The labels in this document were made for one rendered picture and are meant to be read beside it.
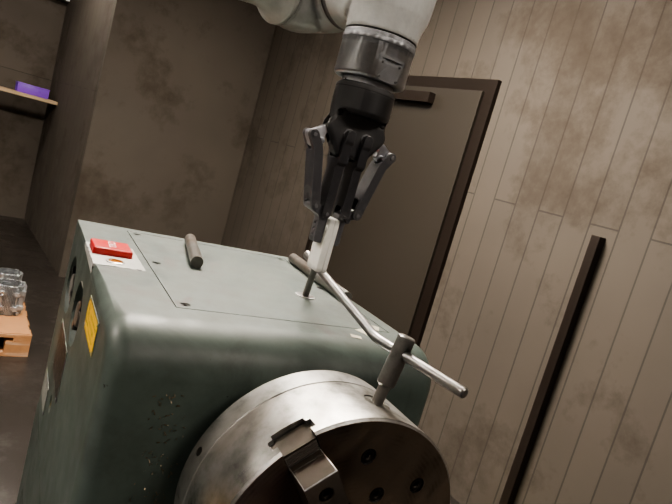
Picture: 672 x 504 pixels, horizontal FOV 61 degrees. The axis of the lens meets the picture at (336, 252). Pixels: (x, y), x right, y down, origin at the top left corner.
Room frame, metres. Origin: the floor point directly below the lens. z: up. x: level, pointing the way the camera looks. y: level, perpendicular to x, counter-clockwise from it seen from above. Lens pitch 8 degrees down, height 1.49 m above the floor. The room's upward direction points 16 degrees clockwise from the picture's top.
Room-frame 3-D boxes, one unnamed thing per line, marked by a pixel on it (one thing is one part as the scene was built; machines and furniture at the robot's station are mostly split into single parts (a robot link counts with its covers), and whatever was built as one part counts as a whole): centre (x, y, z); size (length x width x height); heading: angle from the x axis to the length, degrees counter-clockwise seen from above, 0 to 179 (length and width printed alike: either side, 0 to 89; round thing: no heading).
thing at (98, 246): (0.91, 0.35, 1.26); 0.06 x 0.06 x 0.02; 30
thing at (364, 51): (0.73, 0.02, 1.62); 0.09 x 0.09 x 0.06
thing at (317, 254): (0.73, 0.02, 1.39); 0.03 x 0.01 x 0.07; 31
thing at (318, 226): (0.72, 0.04, 1.41); 0.03 x 0.01 x 0.05; 121
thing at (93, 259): (0.89, 0.34, 1.23); 0.13 x 0.08 x 0.06; 30
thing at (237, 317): (0.97, 0.15, 1.06); 0.59 x 0.48 x 0.39; 30
